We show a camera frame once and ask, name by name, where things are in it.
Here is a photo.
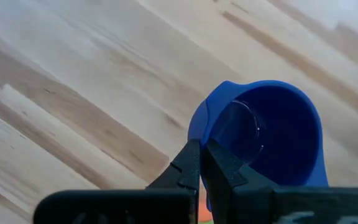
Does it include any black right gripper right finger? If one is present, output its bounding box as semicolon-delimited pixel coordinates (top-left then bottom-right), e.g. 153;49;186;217
201;138;358;224

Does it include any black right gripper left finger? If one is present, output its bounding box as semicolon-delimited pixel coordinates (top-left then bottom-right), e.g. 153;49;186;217
32;139;201;224

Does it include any dark blue measuring cup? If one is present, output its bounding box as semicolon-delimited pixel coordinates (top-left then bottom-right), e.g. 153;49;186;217
187;80;329;212

